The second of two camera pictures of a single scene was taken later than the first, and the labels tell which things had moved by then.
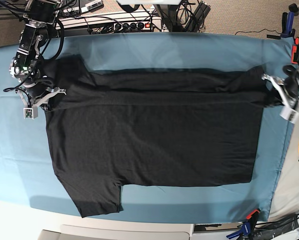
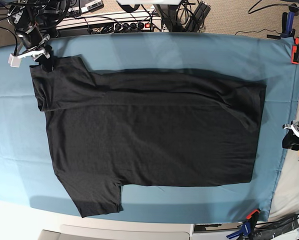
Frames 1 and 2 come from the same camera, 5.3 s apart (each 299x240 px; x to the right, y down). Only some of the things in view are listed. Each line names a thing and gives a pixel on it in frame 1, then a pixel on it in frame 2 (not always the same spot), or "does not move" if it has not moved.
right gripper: x=35 y=96 to x=32 y=40
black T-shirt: x=112 y=129 does not move
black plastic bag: x=268 y=231 does not move
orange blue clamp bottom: x=248 y=226 does not move
